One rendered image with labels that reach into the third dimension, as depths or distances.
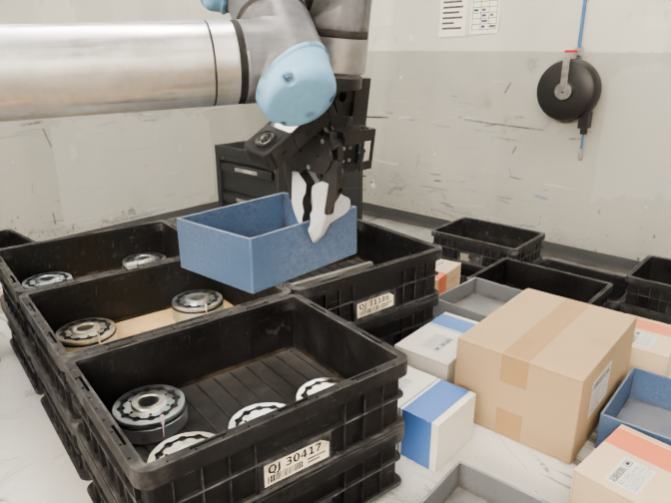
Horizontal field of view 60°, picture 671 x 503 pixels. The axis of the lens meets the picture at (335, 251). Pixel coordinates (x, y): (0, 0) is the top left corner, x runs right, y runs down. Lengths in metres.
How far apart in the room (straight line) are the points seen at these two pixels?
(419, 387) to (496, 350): 0.15
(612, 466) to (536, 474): 0.13
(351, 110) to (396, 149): 3.98
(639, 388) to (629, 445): 0.27
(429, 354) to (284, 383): 0.31
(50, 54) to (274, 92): 0.18
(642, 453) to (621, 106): 3.10
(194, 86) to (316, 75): 0.11
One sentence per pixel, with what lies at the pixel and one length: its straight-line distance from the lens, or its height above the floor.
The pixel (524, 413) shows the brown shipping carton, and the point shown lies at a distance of 1.07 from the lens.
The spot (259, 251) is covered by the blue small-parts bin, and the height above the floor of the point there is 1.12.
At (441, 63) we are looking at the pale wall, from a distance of 4.46.
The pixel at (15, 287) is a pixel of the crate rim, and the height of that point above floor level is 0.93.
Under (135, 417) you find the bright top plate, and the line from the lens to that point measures 0.89.
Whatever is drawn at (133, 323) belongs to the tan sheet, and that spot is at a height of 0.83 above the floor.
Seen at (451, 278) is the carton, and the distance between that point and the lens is 1.63.
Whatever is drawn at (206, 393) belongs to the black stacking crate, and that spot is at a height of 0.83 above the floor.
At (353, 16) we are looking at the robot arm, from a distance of 0.69.
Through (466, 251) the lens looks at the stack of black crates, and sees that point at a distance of 2.51.
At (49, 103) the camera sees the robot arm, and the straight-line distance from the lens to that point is 0.54.
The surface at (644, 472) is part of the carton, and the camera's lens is 0.99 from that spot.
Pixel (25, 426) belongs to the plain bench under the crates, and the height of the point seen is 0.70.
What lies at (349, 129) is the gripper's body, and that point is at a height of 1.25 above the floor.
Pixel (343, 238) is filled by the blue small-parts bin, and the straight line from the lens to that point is 0.82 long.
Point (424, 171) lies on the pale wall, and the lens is 4.59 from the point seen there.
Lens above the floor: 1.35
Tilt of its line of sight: 19 degrees down
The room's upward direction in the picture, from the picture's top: straight up
